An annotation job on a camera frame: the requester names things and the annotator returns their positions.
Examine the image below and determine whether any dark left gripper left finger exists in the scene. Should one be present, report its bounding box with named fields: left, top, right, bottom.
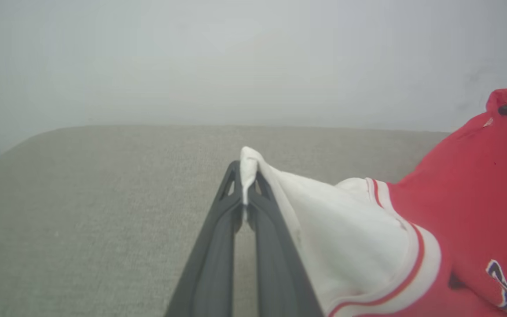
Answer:
left=164, top=161, right=243, bottom=317

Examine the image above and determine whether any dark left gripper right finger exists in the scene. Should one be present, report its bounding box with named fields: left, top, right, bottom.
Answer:
left=247, top=170, right=324, bottom=317

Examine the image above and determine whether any red and white jersey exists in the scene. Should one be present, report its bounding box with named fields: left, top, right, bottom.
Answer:
left=239, top=87, right=507, bottom=317

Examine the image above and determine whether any grey fabric sofa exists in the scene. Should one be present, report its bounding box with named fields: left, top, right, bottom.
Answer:
left=0, top=125, right=452, bottom=317

